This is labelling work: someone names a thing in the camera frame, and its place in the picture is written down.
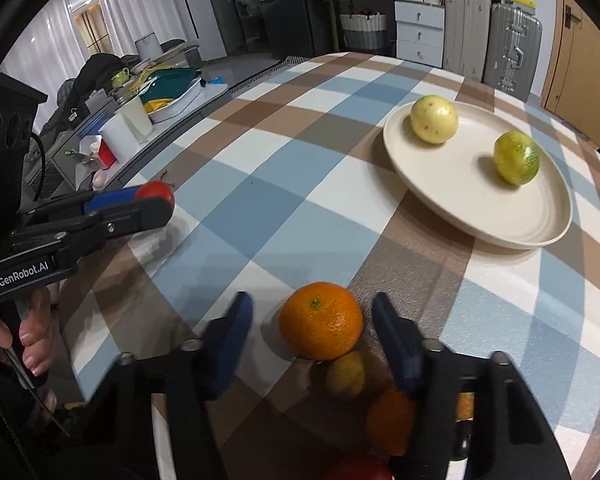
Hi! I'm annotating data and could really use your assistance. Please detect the plaid tablecloth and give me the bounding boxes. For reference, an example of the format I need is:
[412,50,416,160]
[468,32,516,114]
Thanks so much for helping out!
[60,53,600,479]

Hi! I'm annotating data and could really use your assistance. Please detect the large orange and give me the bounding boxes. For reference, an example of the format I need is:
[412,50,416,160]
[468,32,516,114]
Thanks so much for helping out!
[366,389,416,456]

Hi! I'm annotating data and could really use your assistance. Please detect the yellow round fruit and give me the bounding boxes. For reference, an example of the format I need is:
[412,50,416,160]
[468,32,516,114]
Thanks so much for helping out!
[410,96,458,145]

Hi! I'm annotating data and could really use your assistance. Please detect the brown kiwi fruit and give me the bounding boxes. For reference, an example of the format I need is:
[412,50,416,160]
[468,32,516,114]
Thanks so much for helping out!
[325,351,366,398]
[456,391,475,422]

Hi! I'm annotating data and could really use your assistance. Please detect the black refrigerator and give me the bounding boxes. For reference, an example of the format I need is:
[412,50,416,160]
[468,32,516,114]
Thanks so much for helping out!
[210,0,332,58]

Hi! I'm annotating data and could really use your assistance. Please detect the red tomato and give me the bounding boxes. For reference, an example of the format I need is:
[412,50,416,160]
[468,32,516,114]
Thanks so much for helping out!
[324,455,393,480]
[134,181,175,208]

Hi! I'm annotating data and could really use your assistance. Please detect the cream round plate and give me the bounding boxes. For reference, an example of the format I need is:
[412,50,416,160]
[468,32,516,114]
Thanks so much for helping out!
[382,102,573,249]

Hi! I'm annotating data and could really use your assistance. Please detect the woven laundry basket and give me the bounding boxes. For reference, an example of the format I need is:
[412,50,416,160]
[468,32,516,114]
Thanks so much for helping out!
[339,11,388,51]

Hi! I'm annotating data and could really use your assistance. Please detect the white patterned rug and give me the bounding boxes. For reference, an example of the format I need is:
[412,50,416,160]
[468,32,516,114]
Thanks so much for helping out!
[227,56,308,98]

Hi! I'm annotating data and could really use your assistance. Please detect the white drawer desk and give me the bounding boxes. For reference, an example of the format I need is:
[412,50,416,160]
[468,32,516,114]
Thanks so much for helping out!
[314,0,447,68]

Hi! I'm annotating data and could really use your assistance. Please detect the yellow-green round fruit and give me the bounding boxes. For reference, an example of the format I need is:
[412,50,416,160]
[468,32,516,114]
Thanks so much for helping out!
[493,130,540,186]

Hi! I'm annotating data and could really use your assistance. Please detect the person's left hand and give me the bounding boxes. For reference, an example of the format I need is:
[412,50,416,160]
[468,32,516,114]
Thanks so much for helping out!
[0,287,54,376]

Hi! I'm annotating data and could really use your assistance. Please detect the beige suitcase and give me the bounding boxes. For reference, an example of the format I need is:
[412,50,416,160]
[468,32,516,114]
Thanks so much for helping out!
[442,0,492,82]

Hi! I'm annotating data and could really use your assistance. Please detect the wooden door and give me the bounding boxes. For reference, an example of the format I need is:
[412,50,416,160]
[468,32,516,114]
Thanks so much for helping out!
[542,0,600,146]

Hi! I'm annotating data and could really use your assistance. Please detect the small orange tangerine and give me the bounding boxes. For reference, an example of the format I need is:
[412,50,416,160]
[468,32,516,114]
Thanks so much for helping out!
[278,282,364,361]

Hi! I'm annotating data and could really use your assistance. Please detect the dark purple plum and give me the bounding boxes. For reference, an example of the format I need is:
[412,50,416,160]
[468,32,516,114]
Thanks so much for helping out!
[451,420,472,462]

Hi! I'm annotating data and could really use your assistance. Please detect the silver suitcase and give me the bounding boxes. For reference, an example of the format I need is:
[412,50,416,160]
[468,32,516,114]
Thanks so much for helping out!
[483,3,542,102]

